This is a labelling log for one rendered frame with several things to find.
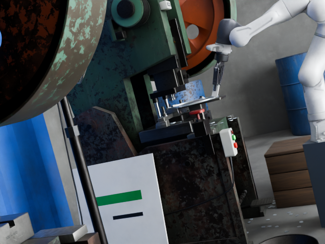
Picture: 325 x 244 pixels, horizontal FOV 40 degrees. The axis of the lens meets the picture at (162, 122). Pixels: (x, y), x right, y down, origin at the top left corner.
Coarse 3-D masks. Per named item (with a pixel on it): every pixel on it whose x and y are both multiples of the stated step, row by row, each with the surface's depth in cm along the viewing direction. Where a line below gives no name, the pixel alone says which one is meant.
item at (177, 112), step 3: (177, 108) 250; (183, 108) 260; (165, 111) 253; (168, 111) 252; (171, 111) 251; (174, 111) 251; (177, 111) 250; (180, 111) 254; (183, 111) 259; (186, 111) 264; (174, 114) 251; (177, 114) 250; (180, 114) 253
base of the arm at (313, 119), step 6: (312, 114) 228; (318, 114) 226; (324, 114) 225; (312, 120) 229; (318, 120) 227; (324, 120) 226; (312, 126) 230; (318, 126) 226; (324, 126) 225; (312, 132) 231; (318, 132) 227; (324, 132) 225; (312, 138) 231; (318, 138) 227; (324, 138) 226
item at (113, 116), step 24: (96, 120) 246; (96, 144) 249; (120, 144) 244; (168, 144) 235; (192, 144) 230; (216, 144) 226; (168, 168) 238; (192, 168) 232; (216, 168) 229; (168, 192) 240; (192, 192) 235; (216, 192) 231; (168, 216) 242; (192, 216) 237; (216, 216) 233; (240, 216) 228; (168, 240) 244; (192, 240) 240; (216, 240) 234; (240, 240) 230
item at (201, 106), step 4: (220, 96) 249; (224, 96) 250; (208, 100) 244; (212, 100) 243; (216, 100) 242; (196, 104) 246; (200, 104) 246; (204, 104) 254; (180, 108) 250; (188, 108) 251; (192, 108) 250; (196, 108) 249; (200, 108) 248; (204, 108) 252; (204, 112) 250; (192, 116) 250; (200, 116) 249; (204, 116) 249; (208, 116) 256; (208, 120) 255
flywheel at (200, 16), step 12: (180, 0) 284; (192, 0) 282; (204, 0) 279; (216, 0) 273; (192, 12) 283; (204, 12) 280; (216, 12) 274; (204, 24) 282; (216, 24) 276; (204, 36) 283; (216, 36) 277; (192, 48) 287; (204, 48) 281; (192, 60) 284; (204, 60) 283
